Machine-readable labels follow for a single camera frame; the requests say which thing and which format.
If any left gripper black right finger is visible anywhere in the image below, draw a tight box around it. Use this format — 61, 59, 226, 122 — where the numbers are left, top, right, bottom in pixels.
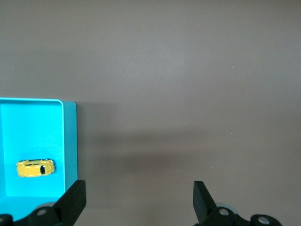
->
193, 180, 252, 226

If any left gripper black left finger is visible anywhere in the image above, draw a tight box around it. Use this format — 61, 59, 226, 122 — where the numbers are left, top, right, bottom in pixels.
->
14, 180, 87, 226

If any yellow toy beetle car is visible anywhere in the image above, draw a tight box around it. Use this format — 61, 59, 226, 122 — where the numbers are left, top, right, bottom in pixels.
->
16, 159, 56, 178

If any turquoise plastic bin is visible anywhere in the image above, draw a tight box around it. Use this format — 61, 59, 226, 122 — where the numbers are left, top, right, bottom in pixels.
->
0, 97, 79, 222

